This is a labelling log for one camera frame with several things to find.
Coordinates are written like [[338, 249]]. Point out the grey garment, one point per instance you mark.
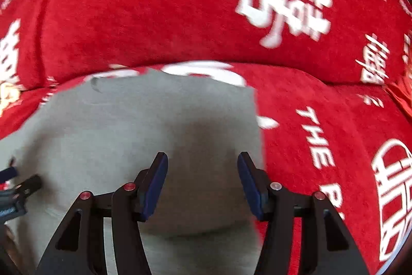
[[135, 126]]

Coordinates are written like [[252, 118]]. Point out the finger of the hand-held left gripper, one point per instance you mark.
[[32, 183], [8, 172]]

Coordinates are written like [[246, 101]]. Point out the red printed sofa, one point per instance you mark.
[[167, 10]]

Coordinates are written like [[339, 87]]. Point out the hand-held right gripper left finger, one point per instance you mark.
[[156, 188]]

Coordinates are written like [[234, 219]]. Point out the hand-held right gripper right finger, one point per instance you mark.
[[251, 188]]

